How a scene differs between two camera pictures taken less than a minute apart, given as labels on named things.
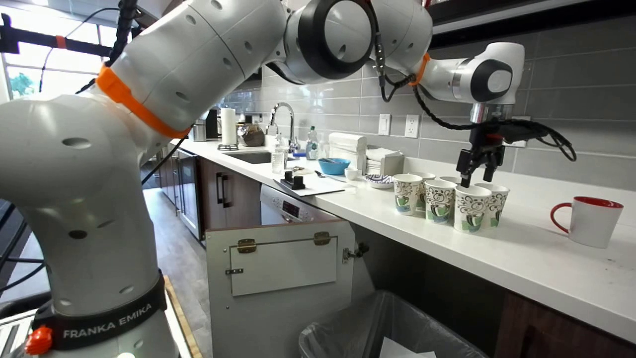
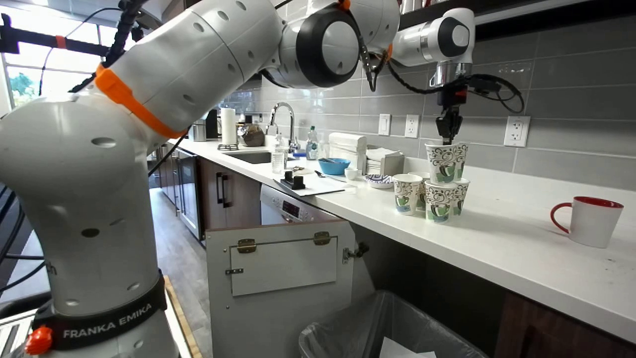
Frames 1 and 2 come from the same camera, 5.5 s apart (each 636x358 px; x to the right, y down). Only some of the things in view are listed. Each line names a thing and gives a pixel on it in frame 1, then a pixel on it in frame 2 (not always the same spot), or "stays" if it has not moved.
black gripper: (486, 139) to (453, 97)
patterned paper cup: (441, 202) stays
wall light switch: (385, 121) stays
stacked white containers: (385, 162) stays
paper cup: (496, 202) to (460, 194)
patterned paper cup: (411, 194) stays
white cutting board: (315, 188) stays
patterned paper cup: (474, 208) to (451, 162)
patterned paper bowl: (383, 182) stays
